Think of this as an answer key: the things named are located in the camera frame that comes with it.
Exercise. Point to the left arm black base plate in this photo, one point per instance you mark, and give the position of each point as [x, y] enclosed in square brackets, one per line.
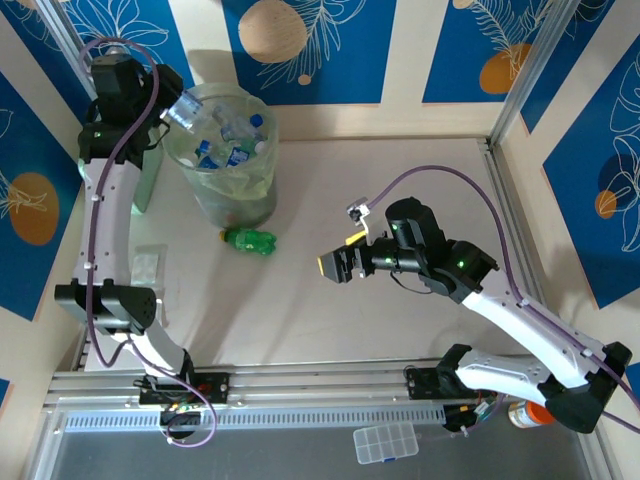
[215, 387]

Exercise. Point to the aluminium side rail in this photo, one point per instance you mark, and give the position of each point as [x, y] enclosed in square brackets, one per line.
[495, 175]

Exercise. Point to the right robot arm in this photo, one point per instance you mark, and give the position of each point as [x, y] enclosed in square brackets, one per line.
[580, 395]

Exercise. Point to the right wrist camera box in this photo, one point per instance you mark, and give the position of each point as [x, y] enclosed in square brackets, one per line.
[357, 210]

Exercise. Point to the mint green plastic box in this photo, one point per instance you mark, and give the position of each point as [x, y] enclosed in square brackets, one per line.
[147, 185]

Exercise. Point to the clear bin with bag liner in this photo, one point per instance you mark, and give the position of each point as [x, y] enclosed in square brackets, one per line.
[240, 200]

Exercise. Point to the green plastic bottle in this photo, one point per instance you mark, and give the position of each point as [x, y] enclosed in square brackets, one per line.
[250, 240]

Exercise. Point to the jar with orange lid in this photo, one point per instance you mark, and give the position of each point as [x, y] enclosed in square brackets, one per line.
[520, 415]

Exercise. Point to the square clear bottle blue cap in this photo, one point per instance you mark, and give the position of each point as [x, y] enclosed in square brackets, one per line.
[185, 110]

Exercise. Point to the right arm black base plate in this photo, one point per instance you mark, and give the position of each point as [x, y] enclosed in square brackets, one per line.
[422, 382]

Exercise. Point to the aluminium rail frame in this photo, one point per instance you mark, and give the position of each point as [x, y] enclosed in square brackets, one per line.
[310, 380]

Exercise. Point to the clear compartment organizer box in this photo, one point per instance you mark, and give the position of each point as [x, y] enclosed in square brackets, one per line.
[385, 442]

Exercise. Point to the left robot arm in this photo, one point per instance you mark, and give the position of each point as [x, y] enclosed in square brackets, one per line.
[110, 225]

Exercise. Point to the aluminium frame post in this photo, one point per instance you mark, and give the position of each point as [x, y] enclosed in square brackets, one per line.
[65, 40]
[530, 70]

